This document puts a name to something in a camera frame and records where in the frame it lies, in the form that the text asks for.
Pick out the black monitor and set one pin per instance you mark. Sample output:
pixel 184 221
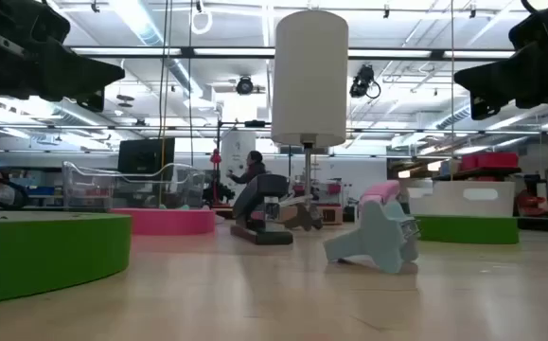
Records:
pixel 146 155

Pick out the pink tape roll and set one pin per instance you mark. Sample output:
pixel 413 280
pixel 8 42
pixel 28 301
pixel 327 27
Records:
pixel 169 221

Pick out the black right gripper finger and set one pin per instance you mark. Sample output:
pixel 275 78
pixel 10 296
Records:
pixel 496 76

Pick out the clear plastic object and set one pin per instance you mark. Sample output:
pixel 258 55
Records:
pixel 297 201

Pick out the white shade wooden base lamp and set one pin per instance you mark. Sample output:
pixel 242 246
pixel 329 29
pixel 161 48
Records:
pixel 309 76

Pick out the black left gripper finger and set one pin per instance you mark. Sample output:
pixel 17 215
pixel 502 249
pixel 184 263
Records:
pixel 79 71

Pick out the person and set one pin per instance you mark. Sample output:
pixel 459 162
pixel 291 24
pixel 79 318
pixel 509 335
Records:
pixel 253 170
pixel 1 192

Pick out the dark grey staple remover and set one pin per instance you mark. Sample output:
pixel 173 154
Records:
pixel 304 218

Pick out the clear plastic bin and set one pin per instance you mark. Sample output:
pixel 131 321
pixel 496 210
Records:
pixel 89 189

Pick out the red plastic storage bin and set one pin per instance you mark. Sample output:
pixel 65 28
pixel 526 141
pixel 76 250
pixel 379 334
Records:
pixel 491 161

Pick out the red stand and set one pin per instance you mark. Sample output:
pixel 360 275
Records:
pixel 215 158

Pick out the white plastic bin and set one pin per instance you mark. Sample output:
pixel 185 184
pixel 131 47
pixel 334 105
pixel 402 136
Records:
pixel 448 199

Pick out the pink stapler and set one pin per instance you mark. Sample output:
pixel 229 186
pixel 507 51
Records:
pixel 380 190

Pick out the black hanging camera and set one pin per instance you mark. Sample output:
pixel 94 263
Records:
pixel 362 80

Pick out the overhead frame light bar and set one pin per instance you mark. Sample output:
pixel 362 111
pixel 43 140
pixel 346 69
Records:
pixel 186 52

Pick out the black hanging spotlight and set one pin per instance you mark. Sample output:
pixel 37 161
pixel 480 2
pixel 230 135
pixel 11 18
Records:
pixel 244 85

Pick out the green tape roll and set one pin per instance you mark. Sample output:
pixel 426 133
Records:
pixel 41 256
pixel 467 229

